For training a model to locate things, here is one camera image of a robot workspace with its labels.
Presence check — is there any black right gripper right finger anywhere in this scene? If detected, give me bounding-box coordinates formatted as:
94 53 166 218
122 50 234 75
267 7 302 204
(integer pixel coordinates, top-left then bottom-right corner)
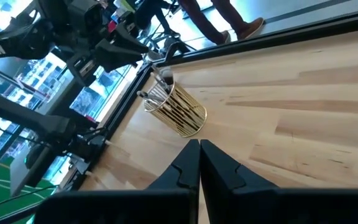
200 139 358 224

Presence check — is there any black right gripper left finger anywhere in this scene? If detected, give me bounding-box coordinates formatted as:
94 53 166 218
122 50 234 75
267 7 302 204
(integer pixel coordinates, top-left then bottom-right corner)
33 139 201 224

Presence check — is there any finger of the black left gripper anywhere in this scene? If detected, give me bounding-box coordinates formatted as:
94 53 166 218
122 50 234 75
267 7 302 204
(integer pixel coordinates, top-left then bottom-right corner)
112 23 149 54
95 40 144 72

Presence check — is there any short dark makeup brush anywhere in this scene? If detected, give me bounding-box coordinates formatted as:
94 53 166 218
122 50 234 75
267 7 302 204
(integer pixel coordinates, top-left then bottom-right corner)
150 63 167 93

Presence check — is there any large glass window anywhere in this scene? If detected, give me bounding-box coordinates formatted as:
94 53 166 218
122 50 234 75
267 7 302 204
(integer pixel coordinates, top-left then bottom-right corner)
0 0 142 187

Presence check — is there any black table-edge clamp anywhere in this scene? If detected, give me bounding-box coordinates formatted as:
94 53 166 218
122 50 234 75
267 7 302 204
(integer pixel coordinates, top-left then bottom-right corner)
163 42 195 65

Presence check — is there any person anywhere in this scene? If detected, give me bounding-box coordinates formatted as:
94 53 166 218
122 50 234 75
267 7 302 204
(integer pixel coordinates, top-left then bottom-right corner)
177 0 265 45

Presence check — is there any gold wire basket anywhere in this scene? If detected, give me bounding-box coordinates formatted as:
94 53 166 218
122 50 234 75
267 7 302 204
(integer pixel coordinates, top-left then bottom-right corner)
143 79 208 139

